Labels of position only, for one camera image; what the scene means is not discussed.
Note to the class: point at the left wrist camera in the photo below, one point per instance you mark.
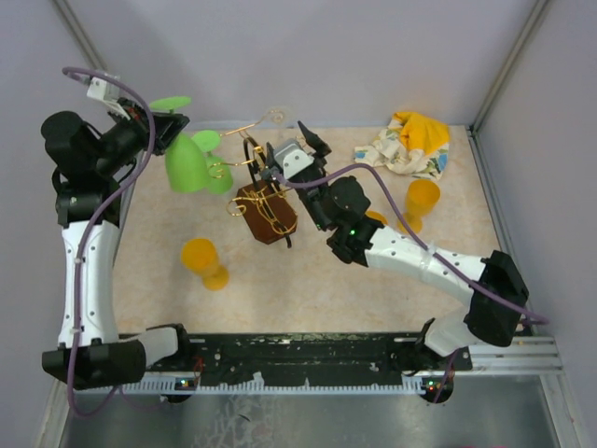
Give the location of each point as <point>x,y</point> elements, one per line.
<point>102,90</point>

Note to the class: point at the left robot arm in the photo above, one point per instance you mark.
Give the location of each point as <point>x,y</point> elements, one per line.
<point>89,353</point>

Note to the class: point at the green wine glass front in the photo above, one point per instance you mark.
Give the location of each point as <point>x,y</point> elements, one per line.
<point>220,178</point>

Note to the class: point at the yellow patterned cloth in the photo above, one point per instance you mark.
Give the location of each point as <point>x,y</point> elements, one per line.
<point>412,145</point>

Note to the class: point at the orange wine glass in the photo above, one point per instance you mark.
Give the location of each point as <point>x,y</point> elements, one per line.
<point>377,216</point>
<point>200,257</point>
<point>421,198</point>

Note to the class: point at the clear wine glass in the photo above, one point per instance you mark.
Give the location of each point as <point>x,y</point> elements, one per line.
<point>282,120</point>

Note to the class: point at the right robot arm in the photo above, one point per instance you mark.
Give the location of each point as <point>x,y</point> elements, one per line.
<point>490,289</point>

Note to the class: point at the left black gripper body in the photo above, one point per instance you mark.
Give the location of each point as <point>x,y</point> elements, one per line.
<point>132,132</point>

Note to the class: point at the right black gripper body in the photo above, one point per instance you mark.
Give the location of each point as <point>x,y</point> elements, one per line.
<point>312,195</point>

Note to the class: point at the green wine glass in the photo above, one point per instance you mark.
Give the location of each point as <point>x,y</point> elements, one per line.
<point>220,178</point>
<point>185,164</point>

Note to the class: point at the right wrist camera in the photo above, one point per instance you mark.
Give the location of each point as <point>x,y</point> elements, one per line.
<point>291,158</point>

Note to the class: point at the gold wire wine glass rack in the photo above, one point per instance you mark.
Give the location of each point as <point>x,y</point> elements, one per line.
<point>262,204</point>

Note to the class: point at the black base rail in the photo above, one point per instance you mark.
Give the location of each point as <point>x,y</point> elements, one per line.
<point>305,363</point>

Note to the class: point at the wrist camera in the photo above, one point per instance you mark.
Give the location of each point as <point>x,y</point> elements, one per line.
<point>291,158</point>
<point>102,90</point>

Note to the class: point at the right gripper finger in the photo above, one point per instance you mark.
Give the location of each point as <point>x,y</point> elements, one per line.
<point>313,140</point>
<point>271,169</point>

